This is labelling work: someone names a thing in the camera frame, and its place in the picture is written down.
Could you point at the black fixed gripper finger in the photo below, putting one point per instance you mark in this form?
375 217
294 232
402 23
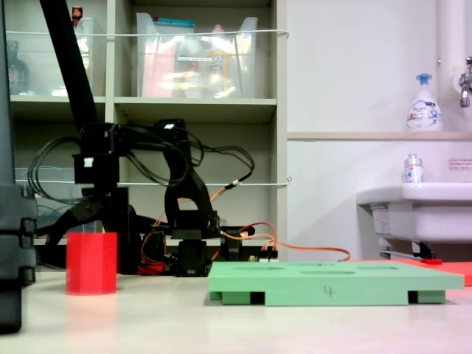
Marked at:
123 239

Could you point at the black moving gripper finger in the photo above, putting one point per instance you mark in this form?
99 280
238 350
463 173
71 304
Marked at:
81 215

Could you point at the red octagonal pillar block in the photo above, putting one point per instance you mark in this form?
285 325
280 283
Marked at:
92 263

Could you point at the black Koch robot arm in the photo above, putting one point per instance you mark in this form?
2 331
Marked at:
180 166

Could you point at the red and black table clamp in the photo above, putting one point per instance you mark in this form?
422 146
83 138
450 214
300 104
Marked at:
155 268

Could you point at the clear plastic storage bin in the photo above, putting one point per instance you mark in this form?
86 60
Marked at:
40 73

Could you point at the beige shelf unit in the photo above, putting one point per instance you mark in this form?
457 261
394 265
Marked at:
195 107

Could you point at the small controller circuit board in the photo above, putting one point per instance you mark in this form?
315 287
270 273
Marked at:
263 258

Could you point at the dark glass bottle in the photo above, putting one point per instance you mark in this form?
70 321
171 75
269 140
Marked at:
17 73

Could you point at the large clear plastic container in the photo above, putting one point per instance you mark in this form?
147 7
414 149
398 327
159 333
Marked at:
195 70

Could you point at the small brown bottle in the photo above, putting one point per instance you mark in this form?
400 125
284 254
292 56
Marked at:
76 14

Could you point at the green shape sorter board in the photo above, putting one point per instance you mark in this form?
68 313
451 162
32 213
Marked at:
332 284

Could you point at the small clear sanitizer bottle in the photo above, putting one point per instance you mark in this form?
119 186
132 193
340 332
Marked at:
412 173

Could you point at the white sink basin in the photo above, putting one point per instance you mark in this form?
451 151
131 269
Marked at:
435 217

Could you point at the white foam soap dispenser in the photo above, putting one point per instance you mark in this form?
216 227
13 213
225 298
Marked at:
424 114

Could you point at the metal water faucet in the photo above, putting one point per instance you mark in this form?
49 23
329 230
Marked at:
465 92

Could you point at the red lettered wall sign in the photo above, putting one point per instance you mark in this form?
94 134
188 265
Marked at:
460 164

